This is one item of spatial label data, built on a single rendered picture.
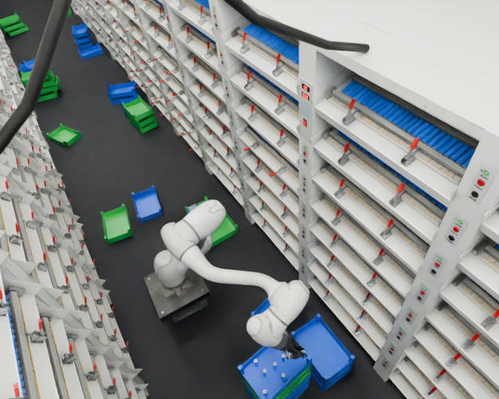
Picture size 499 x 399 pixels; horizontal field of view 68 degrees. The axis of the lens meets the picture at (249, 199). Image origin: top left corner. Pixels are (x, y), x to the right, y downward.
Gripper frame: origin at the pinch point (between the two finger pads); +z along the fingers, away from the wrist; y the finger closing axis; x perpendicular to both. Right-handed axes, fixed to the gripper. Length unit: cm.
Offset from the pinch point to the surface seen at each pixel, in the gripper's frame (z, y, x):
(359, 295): 21.7, -23.8, 31.1
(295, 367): 14.2, 1.8, -9.0
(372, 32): -88, -56, 84
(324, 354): 43.9, -9.5, -2.3
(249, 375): 4.6, 1.4, -29.6
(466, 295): -25, 10, 72
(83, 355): -66, -2, -63
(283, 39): -81, -100, 57
